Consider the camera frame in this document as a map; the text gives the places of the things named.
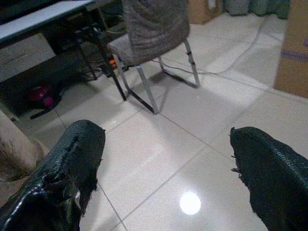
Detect white table with black frame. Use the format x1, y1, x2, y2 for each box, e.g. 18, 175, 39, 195
0, 0, 128, 120

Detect white floor cable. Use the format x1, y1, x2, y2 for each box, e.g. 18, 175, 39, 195
158, 14, 270, 76

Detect tan fabric sofa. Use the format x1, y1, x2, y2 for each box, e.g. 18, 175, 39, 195
0, 109, 51, 207

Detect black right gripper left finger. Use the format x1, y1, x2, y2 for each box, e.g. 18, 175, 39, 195
0, 119, 106, 231

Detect grey green curtain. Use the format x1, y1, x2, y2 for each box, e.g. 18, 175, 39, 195
222, 0, 292, 20

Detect magenta pink object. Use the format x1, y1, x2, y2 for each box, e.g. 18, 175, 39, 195
27, 85, 61, 109

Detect large brown cardboard box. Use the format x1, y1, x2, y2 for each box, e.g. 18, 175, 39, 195
273, 0, 308, 99

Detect small brown cardboard box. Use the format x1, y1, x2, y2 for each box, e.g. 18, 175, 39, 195
187, 0, 224, 25

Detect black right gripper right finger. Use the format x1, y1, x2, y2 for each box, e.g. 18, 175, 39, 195
230, 126, 308, 231

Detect grey fabric chair metal legs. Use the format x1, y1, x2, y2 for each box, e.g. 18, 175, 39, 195
106, 0, 201, 115

